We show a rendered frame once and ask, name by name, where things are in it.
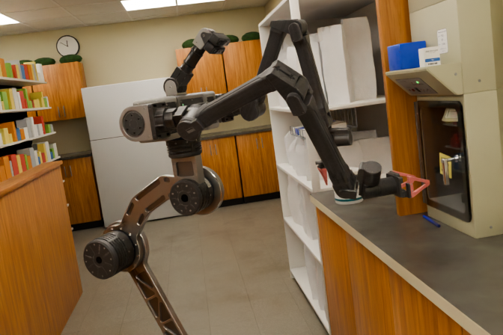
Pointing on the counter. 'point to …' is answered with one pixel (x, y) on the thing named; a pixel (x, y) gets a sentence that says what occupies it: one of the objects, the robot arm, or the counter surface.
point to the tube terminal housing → (473, 98)
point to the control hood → (433, 78)
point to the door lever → (447, 168)
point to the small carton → (429, 56)
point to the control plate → (415, 86)
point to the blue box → (405, 55)
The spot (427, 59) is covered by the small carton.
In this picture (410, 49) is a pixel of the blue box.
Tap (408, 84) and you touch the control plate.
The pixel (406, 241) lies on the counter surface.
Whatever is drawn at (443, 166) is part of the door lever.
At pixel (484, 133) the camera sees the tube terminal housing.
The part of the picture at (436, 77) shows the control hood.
